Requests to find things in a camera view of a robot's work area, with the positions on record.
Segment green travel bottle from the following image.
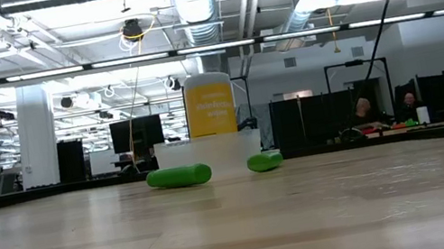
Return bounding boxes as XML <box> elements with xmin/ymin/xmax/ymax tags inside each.
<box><xmin>245</xmin><ymin>149</ymin><xmax>287</xmax><ymax>176</ymax></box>
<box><xmin>144</xmin><ymin>160</ymin><xmax>215</xmax><ymax>195</ymax></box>

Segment yellow wipes canister white lid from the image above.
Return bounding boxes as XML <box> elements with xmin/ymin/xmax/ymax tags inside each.
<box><xmin>179</xmin><ymin>69</ymin><xmax>241</xmax><ymax>142</ymax></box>

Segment clear plastic container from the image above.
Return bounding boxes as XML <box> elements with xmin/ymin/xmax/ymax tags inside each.
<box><xmin>153</xmin><ymin>125</ymin><xmax>267</xmax><ymax>188</ymax></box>

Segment overhead LED light bar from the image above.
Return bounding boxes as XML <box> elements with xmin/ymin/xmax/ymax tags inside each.
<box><xmin>0</xmin><ymin>0</ymin><xmax>444</xmax><ymax>95</ymax></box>

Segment black office monitor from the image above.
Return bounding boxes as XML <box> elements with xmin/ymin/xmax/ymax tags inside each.
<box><xmin>107</xmin><ymin>113</ymin><xmax>167</xmax><ymax>156</ymax></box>

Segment black partition panels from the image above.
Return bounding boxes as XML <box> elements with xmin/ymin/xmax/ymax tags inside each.
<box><xmin>266</xmin><ymin>79</ymin><xmax>399</xmax><ymax>153</ymax></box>

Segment person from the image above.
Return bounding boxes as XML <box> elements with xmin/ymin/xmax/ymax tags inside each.
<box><xmin>394</xmin><ymin>89</ymin><xmax>427</xmax><ymax>125</ymax></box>
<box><xmin>345</xmin><ymin>94</ymin><xmax>386</xmax><ymax>130</ymax></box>

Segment black cabinet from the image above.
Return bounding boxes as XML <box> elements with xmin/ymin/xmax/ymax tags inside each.
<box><xmin>53</xmin><ymin>137</ymin><xmax>90</xmax><ymax>185</ymax></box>

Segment white square pillar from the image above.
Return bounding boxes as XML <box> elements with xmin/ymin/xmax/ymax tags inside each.
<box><xmin>6</xmin><ymin>81</ymin><xmax>68</xmax><ymax>191</ymax></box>

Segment straight silver ventilation duct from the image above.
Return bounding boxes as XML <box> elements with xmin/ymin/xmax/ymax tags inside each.
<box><xmin>168</xmin><ymin>0</ymin><xmax>227</xmax><ymax>51</ymax></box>

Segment black ceiling cable reel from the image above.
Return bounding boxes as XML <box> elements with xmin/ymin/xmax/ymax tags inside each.
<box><xmin>119</xmin><ymin>16</ymin><xmax>145</xmax><ymax>42</ymax></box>

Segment black metal stand frame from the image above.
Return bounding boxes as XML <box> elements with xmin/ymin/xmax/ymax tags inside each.
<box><xmin>322</xmin><ymin>53</ymin><xmax>393</xmax><ymax>100</ymax></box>

